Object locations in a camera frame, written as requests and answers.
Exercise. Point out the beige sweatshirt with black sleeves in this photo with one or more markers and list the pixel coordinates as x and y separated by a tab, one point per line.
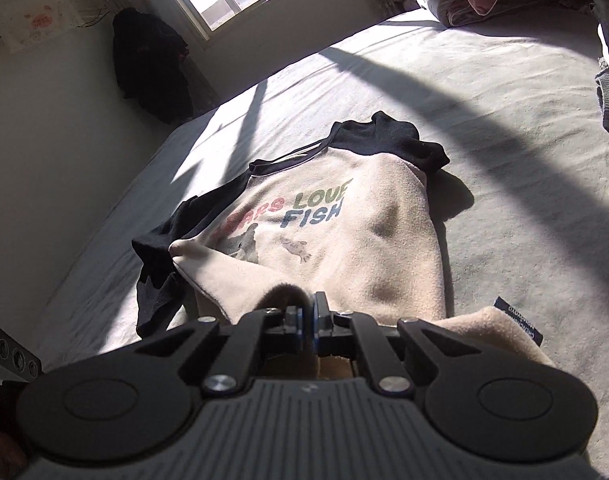
344	240

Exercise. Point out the bed with grey sheet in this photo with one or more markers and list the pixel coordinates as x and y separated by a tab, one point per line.
509	185

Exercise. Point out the dark hanging coat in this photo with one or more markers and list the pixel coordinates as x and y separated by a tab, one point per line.
152	65

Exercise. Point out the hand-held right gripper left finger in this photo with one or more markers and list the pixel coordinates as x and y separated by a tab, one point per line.
298	325

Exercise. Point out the floral wall poster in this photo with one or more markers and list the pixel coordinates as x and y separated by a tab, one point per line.
34	20

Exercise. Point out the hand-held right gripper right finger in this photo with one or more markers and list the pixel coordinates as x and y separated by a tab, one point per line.
315	331

